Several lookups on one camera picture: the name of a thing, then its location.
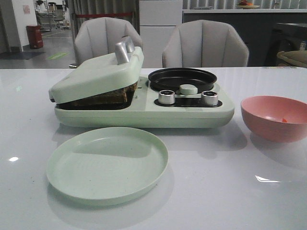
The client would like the left silver control knob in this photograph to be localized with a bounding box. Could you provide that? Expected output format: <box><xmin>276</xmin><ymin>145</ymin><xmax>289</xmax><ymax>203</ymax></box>
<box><xmin>158</xmin><ymin>90</ymin><xmax>176</xmax><ymax>105</ymax></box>

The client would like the beige cushion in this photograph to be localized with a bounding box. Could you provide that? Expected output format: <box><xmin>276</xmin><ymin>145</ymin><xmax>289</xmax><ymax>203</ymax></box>
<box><xmin>277</xmin><ymin>50</ymin><xmax>307</xmax><ymax>68</ymax></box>

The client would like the left grey chair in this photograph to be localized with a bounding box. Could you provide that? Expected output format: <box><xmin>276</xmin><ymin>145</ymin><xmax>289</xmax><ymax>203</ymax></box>
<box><xmin>74</xmin><ymin>17</ymin><xmax>143</xmax><ymax>65</ymax></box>

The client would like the black round frying pan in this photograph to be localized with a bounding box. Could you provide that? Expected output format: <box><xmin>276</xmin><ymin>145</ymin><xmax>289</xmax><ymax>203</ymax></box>
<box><xmin>148</xmin><ymin>68</ymin><xmax>217</xmax><ymax>93</ymax></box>

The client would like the green breakfast maker lid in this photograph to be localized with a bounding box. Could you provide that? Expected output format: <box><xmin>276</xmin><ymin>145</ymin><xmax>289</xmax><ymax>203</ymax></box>
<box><xmin>48</xmin><ymin>36</ymin><xmax>144</xmax><ymax>104</ymax></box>

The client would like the black washing machine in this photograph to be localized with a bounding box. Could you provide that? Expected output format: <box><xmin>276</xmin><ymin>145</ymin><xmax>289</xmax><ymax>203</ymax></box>
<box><xmin>264</xmin><ymin>23</ymin><xmax>307</xmax><ymax>66</ymax></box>

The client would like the white refrigerator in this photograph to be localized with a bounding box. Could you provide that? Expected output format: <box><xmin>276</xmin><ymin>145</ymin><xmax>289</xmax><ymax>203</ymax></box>
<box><xmin>139</xmin><ymin>0</ymin><xmax>183</xmax><ymax>68</ymax></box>

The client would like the pink bowl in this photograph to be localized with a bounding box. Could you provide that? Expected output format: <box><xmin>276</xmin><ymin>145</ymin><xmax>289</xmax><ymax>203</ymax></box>
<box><xmin>241</xmin><ymin>95</ymin><xmax>307</xmax><ymax>143</ymax></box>

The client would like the green breakfast maker base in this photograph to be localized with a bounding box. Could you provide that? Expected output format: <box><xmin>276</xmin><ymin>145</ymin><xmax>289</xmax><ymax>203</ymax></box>
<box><xmin>55</xmin><ymin>75</ymin><xmax>235</xmax><ymax>128</ymax></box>

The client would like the bread slice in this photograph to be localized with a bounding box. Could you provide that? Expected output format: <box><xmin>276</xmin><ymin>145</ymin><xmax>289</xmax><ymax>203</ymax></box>
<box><xmin>126</xmin><ymin>82</ymin><xmax>138</xmax><ymax>92</ymax></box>
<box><xmin>69</xmin><ymin>87</ymin><xmax>130</xmax><ymax>106</ymax></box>

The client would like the grey chair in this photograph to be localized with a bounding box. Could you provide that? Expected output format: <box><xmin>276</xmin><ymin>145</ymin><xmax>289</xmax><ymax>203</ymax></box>
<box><xmin>74</xmin><ymin>17</ymin><xmax>143</xmax><ymax>65</ymax></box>
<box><xmin>162</xmin><ymin>20</ymin><xmax>249</xmax><ymax>68</ymax></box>

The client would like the right grey chair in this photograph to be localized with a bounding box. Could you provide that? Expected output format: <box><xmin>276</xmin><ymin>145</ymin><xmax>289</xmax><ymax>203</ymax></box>
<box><xmin>162</xmin><ymin>20</ymin><xmax>249</xmax><ymax>68</ymax></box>

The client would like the dark grey counter cabinet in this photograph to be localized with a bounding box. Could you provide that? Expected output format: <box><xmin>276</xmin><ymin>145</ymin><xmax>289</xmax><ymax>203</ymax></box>
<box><xmin>182</xmin><ymin>9</ymin><xmax>307</xmax><ymax>67</ymax></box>

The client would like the fruit plate on counter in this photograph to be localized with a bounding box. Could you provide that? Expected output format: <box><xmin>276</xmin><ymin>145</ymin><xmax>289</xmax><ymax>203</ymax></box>
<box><xmin>237</xmin><ymin>0</ymin><xmax>260</xmax><ymax>9</ymax></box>

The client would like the right silver control knob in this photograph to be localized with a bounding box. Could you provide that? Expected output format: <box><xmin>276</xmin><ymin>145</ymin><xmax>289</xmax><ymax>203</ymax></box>
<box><xmin>201</xmin><ymin>91</ymin><xmax>219</xmax><ymax>106</ymax></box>

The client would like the red trash bin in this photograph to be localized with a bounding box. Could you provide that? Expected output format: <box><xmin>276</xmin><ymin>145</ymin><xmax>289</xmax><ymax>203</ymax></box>
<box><xmin>26</xmin><ymin>25</ymin><xmax>43</xmax><ymax>49</ymax></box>

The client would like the silver control knob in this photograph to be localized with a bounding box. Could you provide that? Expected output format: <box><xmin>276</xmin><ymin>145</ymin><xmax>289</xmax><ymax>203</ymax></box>
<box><xmin>201</xmin><ymin>91</ymin><xmax>219</xmax><ymax>106</ymax></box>
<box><xmin>158</xmin><ymin>90</ymin><xmax>176</xmax><ymax>105</ymax></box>

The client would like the light green plate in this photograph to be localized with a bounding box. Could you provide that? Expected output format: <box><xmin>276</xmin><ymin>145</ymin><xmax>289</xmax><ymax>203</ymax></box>
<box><xmin>46</xmin><ymin>127</ymin><xmax>168</xmax><ymax>206</ymax></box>

